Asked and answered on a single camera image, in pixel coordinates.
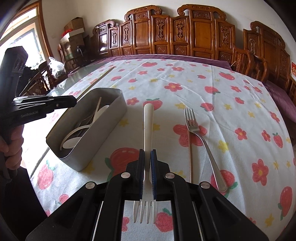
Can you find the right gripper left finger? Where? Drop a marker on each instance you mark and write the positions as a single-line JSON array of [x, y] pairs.
[[140, 173]]

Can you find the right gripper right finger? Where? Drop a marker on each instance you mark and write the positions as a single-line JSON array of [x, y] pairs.
[[155, 173]]

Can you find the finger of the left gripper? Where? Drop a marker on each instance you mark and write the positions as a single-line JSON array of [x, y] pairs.
[[51, 104], [43, 98]]

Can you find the cream handled plastic fork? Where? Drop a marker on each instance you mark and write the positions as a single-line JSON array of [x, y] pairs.
[[147, 206]]

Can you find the steel fork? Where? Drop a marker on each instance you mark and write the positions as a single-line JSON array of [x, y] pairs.
[[193, 127]]

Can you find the person's left hand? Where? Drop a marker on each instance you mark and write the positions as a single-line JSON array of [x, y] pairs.
[[13, 151]]

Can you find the dark wooden dining chair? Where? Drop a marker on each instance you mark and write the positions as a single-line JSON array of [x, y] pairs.
[[41, 83]]

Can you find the plastic bag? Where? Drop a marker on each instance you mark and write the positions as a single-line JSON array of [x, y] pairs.
[[57, 68]]

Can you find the grey metal tray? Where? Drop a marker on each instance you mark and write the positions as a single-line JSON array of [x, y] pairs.
[[82, 114]]

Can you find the strawberry flower tablecloth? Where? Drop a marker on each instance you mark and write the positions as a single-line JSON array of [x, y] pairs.
[[236, 116]]

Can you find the cardboard boxes stack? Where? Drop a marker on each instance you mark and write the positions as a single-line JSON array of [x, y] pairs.
[[72, 43]]

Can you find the wooden armchair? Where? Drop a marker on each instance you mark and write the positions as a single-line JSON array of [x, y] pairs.
[[245, 62]]

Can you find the red framed sign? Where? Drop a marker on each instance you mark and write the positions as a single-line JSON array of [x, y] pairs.
[[293, 70]]

